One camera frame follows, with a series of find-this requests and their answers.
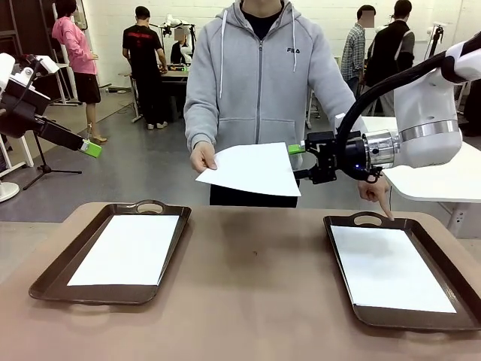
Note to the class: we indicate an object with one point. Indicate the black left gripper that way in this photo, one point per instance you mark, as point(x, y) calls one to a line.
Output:
point(20, 109)

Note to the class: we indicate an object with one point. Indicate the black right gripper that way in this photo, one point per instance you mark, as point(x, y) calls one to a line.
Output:
point(327, 158)

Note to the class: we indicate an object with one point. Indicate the white A4 paper sheet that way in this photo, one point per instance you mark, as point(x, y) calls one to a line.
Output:
point(391, 270)
point(255, 169)
point(124, 252)

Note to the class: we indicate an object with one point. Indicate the person's left forearm grey sleeve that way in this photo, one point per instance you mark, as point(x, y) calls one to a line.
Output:
point(330, 97)

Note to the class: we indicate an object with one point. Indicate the person's right forearm grey sleeve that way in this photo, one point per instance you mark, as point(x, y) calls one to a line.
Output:
point(199, 128)

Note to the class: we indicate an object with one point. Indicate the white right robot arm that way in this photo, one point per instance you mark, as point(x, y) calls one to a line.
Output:
point(428, 113)

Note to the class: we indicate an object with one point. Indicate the person's left hand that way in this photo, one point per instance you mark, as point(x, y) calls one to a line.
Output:
point(374, 190)

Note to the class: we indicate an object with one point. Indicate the person's right hand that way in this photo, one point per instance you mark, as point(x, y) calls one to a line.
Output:
point(203, 156)

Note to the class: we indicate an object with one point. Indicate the white round floor base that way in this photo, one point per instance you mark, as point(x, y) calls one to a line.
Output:
point(7, 192)

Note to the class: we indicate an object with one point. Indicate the person in grey hoodie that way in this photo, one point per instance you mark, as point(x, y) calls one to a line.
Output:
point(255, 82)

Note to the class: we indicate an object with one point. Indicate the dark cabinet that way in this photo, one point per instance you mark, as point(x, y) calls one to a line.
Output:
point(34, 30)

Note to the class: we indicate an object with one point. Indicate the man in black T-shirt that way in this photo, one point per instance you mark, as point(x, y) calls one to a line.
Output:
point(144, 56)

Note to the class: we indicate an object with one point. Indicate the person in plaid shirt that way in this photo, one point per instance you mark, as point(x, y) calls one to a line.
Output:
point(355, 52)

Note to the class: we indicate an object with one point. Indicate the background workbench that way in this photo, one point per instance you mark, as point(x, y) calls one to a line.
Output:
point(174, 73)

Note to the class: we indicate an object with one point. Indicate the white table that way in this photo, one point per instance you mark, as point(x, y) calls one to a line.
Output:
point(432, 184)

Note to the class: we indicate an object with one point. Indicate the person in black jacket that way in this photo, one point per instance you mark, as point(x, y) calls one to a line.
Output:
point(391, 52)

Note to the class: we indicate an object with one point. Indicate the seated background person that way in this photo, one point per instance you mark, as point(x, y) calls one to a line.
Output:
point(179, 49)

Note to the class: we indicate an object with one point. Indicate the brown plastic serving tray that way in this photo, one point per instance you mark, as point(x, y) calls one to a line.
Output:
point(466, 308)
point(52, 289)

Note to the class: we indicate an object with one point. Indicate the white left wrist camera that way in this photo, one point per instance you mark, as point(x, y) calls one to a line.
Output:
point(47, 64)

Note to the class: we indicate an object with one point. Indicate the tall black camera stand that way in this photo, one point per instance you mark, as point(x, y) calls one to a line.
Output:
point(436, 41)

